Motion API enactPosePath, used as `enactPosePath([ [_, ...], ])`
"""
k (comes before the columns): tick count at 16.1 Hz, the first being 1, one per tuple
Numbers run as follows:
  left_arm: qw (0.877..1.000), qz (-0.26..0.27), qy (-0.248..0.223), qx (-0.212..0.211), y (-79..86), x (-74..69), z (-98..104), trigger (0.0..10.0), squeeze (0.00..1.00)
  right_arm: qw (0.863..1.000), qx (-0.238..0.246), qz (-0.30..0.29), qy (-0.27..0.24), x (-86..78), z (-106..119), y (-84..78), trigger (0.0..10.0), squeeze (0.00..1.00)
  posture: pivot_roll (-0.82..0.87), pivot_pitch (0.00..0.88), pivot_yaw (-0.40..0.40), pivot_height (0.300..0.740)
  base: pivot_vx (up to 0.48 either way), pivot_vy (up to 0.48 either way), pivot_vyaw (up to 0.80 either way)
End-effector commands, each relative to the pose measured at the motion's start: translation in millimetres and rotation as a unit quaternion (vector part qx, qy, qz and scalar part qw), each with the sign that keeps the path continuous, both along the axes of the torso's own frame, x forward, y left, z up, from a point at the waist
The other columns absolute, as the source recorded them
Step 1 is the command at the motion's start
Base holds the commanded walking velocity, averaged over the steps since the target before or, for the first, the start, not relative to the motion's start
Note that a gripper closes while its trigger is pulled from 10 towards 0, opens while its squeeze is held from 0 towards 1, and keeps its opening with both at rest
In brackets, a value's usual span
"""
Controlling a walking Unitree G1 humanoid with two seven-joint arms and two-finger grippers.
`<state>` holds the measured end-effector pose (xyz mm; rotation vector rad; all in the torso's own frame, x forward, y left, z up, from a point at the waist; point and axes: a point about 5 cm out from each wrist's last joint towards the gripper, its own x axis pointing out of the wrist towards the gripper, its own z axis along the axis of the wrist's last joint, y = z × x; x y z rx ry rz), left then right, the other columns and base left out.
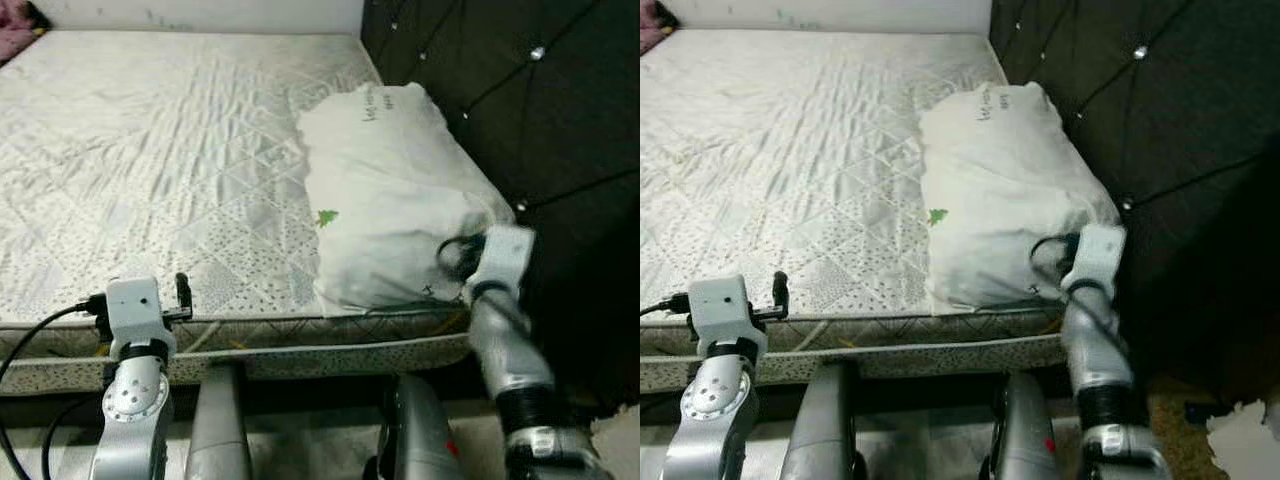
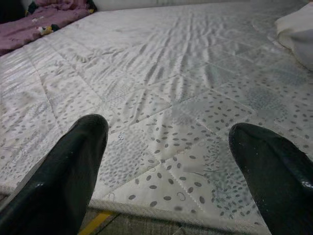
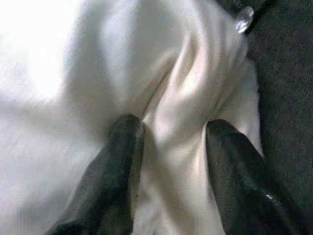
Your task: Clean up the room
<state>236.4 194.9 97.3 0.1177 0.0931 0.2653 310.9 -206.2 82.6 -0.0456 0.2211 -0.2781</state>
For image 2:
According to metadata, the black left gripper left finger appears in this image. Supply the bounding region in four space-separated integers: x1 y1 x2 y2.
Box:
0 114 110 235

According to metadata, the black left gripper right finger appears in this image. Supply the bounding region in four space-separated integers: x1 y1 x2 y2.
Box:
228 122 313 235

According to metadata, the white quilted mattress pad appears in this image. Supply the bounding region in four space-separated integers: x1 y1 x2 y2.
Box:
0 1 313 235

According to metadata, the white pillow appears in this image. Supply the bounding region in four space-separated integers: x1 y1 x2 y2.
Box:
274 1 313 69

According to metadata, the pink cartoon print blanket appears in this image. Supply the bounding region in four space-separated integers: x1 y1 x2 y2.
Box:
0 0 98 57

